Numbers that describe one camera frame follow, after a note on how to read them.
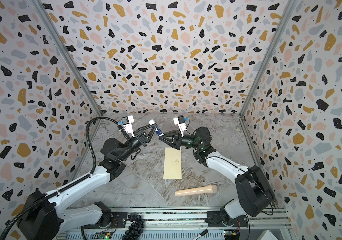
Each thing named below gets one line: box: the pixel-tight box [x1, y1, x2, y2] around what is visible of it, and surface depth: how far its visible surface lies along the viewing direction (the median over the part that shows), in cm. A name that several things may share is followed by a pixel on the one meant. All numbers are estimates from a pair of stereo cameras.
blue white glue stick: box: [148, 119, 165, 137], surface depth 67 cm
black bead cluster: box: [122, 212, 145, 240], surface depth 70 cm
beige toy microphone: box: [174, 184, 218, 197], surface depth 84 cm
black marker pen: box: [192, 229, 208, 240], surface depth 71 cm
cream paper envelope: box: [163, 147, 182, 180], surface depth 96 cm
